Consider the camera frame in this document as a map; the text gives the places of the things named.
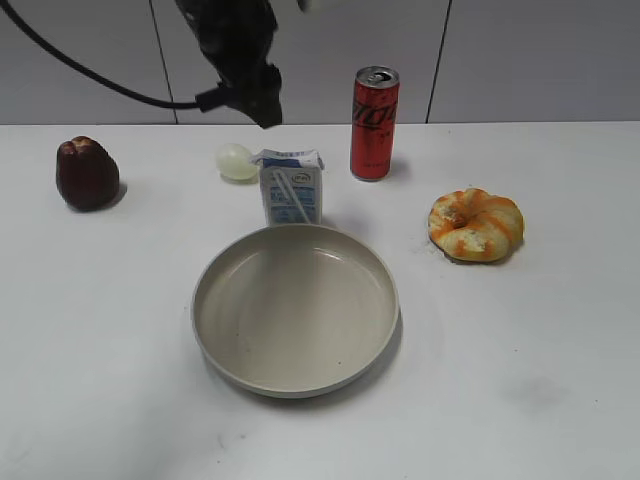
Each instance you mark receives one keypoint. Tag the white blue milk carton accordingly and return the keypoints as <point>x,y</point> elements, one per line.
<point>291,186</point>

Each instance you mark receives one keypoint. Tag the pale white egg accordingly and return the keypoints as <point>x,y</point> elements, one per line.
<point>234,163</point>

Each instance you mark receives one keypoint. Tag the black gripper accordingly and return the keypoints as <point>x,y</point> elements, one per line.
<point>235,36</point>

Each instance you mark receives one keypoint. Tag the beige round plate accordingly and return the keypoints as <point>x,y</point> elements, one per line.
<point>295,311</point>

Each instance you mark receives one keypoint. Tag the dark red wax apple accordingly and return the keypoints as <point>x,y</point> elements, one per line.
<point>87,177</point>

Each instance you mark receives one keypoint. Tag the orange glazed donut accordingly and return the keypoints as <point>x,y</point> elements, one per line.
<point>475,226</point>

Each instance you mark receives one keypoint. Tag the red soda can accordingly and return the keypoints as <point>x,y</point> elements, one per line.
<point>374,108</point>

